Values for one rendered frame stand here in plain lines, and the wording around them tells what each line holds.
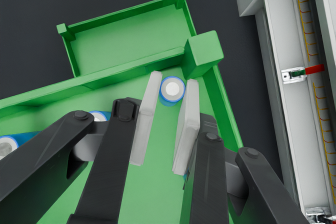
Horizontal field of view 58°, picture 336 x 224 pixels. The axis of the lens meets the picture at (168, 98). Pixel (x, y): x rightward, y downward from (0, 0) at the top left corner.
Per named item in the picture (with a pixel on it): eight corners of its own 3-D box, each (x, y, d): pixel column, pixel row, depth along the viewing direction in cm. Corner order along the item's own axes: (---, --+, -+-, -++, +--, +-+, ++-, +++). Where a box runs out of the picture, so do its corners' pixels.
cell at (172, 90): (162, 109, 27) (163, 105, 20) (156, 89, 27) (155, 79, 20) (182, 103, 27) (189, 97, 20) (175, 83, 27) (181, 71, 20)
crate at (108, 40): (90, 112, 74) (81, 111, 66) (66, 34, 75) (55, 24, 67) (205, 76, 76) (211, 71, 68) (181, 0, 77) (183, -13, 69)
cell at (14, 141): (33, 154, 26) (-7, 167, 20) (28, 134, 26) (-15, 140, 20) (54, 148, 26) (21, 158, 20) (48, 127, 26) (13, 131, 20)
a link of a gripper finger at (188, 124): (185, 122, 14) (200, 125, 14) (188, 77, 21) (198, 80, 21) (171, 174, 15) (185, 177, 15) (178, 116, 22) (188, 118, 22)
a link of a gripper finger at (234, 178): (196, 158, 13) (264, 174, 13) (195, 110, 18) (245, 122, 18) (187, 186, 13) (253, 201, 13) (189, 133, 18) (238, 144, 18)
